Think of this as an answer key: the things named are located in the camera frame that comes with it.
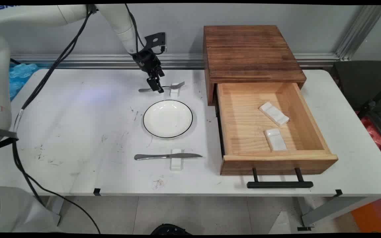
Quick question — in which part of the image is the aluminium profile post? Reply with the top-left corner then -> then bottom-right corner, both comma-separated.
335,5 -> 381,60

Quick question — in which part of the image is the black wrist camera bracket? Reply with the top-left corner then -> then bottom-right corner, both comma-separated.
144,32 -> 167,54

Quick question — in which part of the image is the light wooden drawer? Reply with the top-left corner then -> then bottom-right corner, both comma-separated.
216,82 -> 339,176

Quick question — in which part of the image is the grey velcro strap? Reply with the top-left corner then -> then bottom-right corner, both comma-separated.
0,128 -> 19,151

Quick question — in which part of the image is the aluminium profile rail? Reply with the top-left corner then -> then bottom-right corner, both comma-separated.
10,54 -> 340,69

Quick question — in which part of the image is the silver metal fork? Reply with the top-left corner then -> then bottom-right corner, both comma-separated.
139,81 -> 185,93

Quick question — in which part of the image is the black round floor object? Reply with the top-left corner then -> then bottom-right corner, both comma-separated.
150,224 -> 191,235

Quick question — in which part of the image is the red bag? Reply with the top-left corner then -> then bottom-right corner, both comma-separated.
356,111 -> 381,166

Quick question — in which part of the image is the orange box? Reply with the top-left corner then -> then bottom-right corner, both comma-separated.
351,197 -> 381,233

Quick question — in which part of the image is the grey table leg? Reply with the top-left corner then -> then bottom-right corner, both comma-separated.
298,197 -> 378,228
47,196 -> 66,225

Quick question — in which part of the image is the white plate black rim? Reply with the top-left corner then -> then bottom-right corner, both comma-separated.
143,100 -> 193,139

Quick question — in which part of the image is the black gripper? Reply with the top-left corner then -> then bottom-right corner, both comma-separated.
132,49 -> 165,94

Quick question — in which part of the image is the blue bubble wrap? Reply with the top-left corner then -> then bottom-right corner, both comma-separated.
9,63 -> 50,99

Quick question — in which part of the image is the silver metal knife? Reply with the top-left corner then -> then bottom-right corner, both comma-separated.
134,153 -> 203,161

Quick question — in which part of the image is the black cable bundle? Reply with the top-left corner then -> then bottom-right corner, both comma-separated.
10,4 -> 164,234

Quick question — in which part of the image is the black drawer handle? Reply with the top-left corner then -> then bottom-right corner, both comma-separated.
247,167 -> 314,189

